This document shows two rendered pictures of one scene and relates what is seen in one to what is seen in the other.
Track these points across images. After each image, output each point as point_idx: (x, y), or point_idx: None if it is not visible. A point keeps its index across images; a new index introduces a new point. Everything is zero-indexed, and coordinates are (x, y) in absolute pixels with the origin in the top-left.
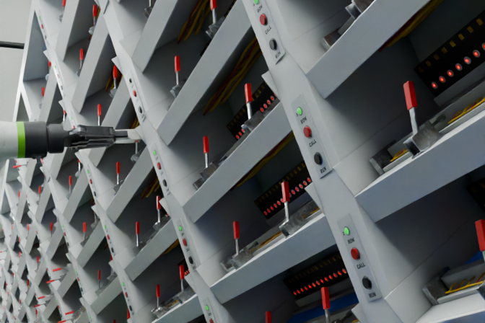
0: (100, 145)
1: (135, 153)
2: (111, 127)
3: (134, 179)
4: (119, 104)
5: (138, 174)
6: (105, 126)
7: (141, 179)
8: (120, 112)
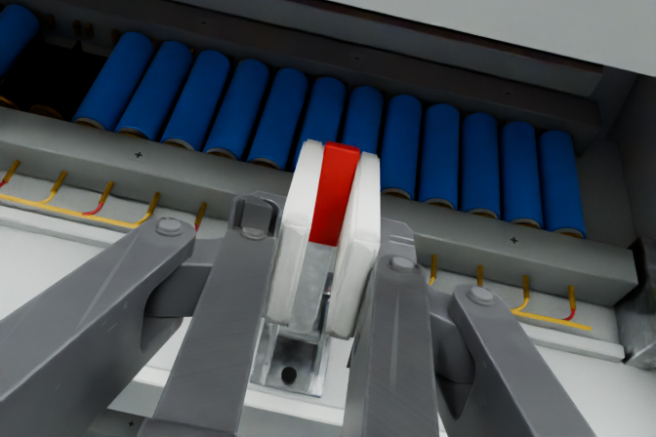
0: (139, 369)
1: (323, 343)
2: (504, 308)
3: (133, 398)
4: None
5: (251, 424)
6: (540, 355)
7: (240, 434)
8: None
